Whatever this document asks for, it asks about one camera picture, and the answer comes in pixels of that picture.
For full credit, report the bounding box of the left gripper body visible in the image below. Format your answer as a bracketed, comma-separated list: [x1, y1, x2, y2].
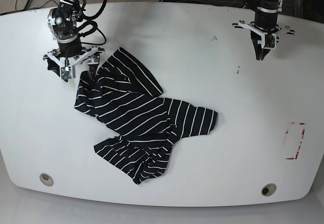
[232, 0, 295, 48]

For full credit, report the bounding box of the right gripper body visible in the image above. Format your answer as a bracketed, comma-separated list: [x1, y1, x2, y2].
[43, 8, 105, 79]

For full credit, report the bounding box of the navy white striped t-shirt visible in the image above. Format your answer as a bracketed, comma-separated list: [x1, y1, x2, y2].
[74, 48, 218, 185]

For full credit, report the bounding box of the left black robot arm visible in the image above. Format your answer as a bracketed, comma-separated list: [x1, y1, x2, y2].
[232, 0, 295, 61]

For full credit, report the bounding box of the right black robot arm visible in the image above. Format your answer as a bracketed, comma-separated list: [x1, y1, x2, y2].
[43, 0, 107, 82]

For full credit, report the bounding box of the red tape corner marking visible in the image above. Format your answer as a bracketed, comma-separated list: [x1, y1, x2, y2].
[283, 122, 306, 160]

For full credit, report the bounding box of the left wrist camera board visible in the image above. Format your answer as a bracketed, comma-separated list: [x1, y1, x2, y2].
[264, 34, 276, 50]

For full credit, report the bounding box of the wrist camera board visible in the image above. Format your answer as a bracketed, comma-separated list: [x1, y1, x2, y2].
[264, 34, 276, 50]
[60, 67, 73, 80]

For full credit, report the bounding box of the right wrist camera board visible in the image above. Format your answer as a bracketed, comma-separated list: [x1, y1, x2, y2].
[60, 67, 73, 80]

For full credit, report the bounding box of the left table cable grommet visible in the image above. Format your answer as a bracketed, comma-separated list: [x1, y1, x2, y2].
[39, 173, 54, 187]

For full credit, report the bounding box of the table cable grommet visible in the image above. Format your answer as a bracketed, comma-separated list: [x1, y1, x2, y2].
[261, 183, 276, 197]
[39, 173, 54, 187]

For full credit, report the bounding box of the right table cable grommet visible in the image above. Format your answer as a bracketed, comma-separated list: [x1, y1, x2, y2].
[261, 183, 276, 197]

